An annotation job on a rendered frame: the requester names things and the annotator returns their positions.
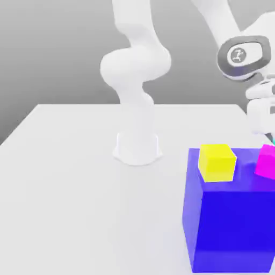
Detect small magenta cube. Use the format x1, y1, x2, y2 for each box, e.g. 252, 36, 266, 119
254, 143, 275, 180

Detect small yellow cube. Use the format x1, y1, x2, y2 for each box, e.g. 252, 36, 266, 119
198, 143, 237, 183

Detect large blue box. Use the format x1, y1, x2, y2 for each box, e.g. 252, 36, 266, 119
182, 147, 275, 274

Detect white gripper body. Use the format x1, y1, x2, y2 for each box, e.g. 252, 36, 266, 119
246, 98, 275, 135

